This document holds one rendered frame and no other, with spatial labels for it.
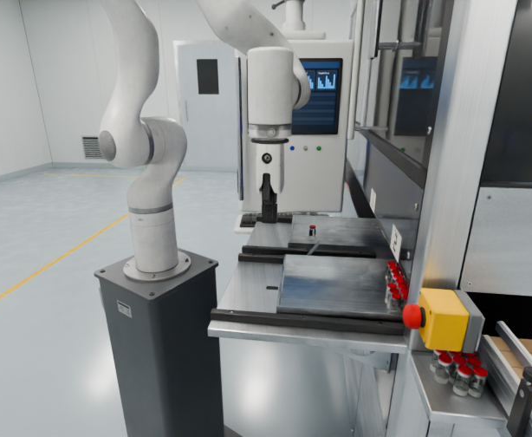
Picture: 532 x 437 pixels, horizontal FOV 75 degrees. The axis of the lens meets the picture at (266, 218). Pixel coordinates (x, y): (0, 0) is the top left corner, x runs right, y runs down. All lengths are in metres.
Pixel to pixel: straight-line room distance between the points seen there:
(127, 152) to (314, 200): 1.00
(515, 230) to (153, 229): 0.79
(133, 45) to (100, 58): 6.26
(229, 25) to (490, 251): 0.60
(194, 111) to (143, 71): 5.57
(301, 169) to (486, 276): 1.08
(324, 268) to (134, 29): 0.74
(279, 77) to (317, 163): 1.00
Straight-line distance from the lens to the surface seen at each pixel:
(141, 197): 0.96
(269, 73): 0.66
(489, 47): 0.62
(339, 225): 1.32
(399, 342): 0.77
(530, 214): 0.69
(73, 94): 7.50
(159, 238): 0.99
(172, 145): 0.97
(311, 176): 1.64
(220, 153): 6.42
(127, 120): 0.89
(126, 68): 0.92
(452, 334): 0.63
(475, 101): 0.62
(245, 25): 0.74
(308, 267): 1.00
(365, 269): 1.02
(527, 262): 0.72
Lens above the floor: 1.34
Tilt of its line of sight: 20 degrees down
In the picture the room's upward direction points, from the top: straight up
